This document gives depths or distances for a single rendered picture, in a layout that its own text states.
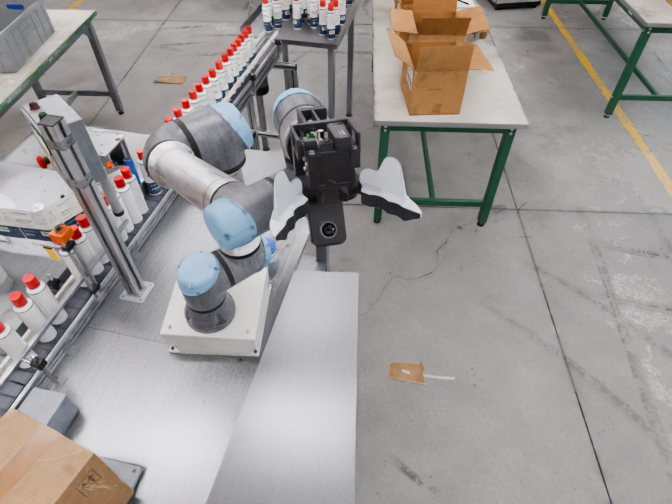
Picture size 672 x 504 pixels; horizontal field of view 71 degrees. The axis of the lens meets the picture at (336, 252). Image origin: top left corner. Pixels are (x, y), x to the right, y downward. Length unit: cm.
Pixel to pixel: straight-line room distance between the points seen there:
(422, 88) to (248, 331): 160
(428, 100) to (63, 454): 215
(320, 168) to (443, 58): 198
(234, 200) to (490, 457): 187
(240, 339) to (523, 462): 143
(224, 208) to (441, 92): 201
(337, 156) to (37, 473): 92
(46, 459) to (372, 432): 144
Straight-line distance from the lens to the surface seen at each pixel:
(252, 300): 149
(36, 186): 230
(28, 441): 124
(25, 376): 166
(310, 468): 135
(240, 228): 68
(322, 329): 154
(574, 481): 243
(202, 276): 128
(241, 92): 263
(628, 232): 352
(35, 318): 161
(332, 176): 54
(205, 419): 144
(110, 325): 171
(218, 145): 105
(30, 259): 197
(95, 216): 150
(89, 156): 143
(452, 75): 255
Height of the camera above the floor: 211
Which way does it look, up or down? 47 degrees down
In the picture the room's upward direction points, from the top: straight up
